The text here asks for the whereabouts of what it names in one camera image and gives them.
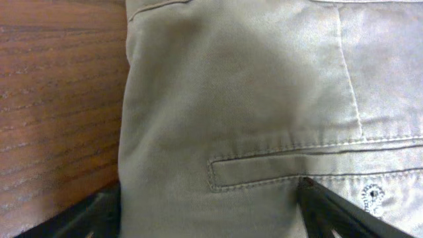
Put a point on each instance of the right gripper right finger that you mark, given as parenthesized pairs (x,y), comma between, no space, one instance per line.
(326,214)

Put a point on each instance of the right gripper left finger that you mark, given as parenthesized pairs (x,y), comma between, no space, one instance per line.
(97,216)

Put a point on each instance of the khaki beige shorts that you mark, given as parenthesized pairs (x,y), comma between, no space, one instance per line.
(228,103)

